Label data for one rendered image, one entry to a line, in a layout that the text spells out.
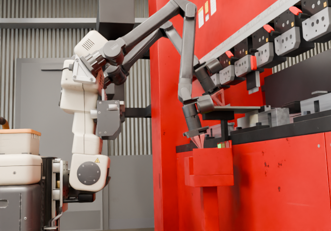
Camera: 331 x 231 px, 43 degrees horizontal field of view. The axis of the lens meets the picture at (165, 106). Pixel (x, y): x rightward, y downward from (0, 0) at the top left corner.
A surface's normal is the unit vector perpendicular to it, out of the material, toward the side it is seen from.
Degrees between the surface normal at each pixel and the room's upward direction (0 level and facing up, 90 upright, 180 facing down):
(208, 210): 90
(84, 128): 90
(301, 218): 90
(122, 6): 90
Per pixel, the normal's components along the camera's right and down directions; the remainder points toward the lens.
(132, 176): 0.08, -0.15
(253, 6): -0.97, 0.00
